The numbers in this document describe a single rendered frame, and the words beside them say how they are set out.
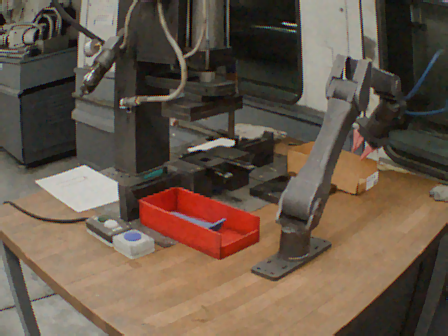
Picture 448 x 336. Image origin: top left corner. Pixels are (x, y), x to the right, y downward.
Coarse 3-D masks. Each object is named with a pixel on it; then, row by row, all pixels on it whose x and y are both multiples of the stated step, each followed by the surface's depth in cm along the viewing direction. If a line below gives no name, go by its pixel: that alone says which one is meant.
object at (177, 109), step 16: (160, 80) 153; (176, 80) 149; (192, 80) 154; (208, 80) 145; (224, 80) 148; (192, 96) 145; (208, 96) 145; (224, 96) 149; (240, 96) 150; (176, 112) 142; (192, 112) 139; (208, 112) 143; (224, 112) 147
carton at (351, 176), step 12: (312, 144) 173; (288, 156) 165; (300, 156) 162; (348, 156) 164; (360, 156) 161; (288, 168) 166; (300, 168) 163; (336, 168) 154; (348, 168) 151; (360, 168) 162; (372, 168) 159; (336, 180) 155; (348, 180) 152; (360, 180) 161; (372, 180) 157; (348, 192) 153; (360, 192) 152
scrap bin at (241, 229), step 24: (168, 192) 140; (192, 192) 139; (144, 216) 134; (168, 216) 128; (192, 216) 140; (216, 216) 135; (240, 216) 130; (192, 240) 124; (216, 240) 119; (240, 240) 123
